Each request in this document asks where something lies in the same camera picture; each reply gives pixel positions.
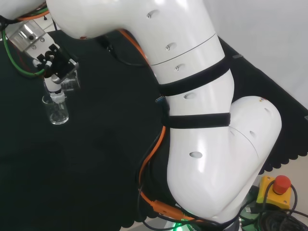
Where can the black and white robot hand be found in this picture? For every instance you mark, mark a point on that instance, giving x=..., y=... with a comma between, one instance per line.
x=29, y=36

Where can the clear glass beaker with water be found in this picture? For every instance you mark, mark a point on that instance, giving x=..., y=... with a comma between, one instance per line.
x=72, y=85

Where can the empty clear glass beaker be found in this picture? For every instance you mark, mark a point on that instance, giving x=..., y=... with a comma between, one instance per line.
x=57, y=115

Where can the black bench cloth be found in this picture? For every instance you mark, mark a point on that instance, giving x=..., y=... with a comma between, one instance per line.
x=96, y=120

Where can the blue plug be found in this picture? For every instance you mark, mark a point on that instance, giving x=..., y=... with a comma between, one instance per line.
x=160, y=99

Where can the green device box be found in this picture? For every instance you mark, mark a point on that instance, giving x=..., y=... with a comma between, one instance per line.
x=246, y=211

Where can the yellow stop button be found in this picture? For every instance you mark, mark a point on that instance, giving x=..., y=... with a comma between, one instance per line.
x=269, y=192

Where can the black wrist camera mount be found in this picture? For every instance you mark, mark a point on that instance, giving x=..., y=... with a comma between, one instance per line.
x=61, y=65

